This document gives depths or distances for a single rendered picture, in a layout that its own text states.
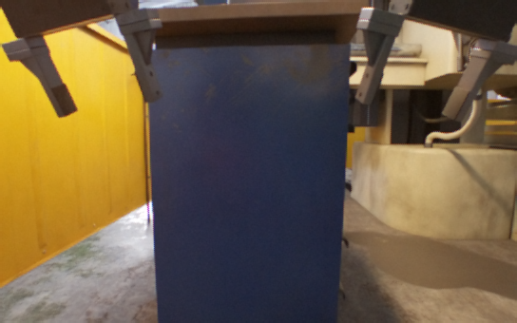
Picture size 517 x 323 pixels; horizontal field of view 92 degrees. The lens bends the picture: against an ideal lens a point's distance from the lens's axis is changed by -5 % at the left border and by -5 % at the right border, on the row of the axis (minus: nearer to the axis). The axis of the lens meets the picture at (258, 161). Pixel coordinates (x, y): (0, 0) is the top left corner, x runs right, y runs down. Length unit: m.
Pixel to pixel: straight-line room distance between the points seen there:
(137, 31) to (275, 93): 0.34
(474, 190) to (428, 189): 0.28
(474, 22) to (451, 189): 1.77
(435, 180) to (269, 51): 1.65
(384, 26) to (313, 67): 0.30
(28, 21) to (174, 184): 0.42
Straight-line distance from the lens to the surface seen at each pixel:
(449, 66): 2.04
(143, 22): 0.34
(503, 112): 3.07
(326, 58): 0.62
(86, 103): 1.61
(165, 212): 0.69
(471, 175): 2.16
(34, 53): 0.43
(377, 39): 0.35
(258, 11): 0.59
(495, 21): 0.41
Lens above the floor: 0.69
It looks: 6 degrees down
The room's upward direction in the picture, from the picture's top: 1 degrees clockwise
